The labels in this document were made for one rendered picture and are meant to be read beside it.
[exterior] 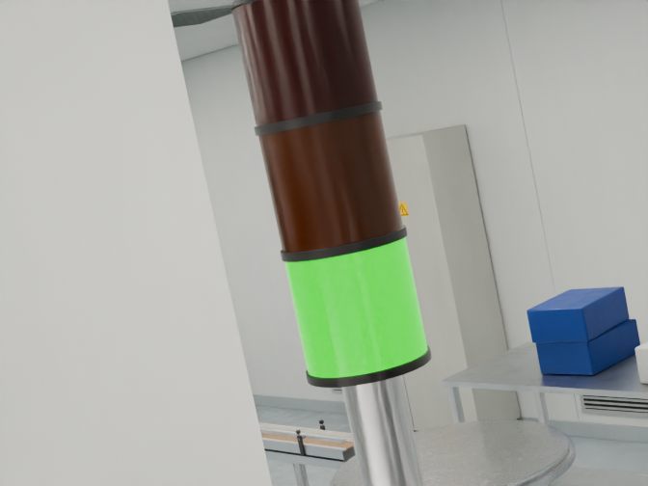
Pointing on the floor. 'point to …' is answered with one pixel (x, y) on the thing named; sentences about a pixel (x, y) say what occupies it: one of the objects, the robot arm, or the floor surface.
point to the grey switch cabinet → (448, 275)
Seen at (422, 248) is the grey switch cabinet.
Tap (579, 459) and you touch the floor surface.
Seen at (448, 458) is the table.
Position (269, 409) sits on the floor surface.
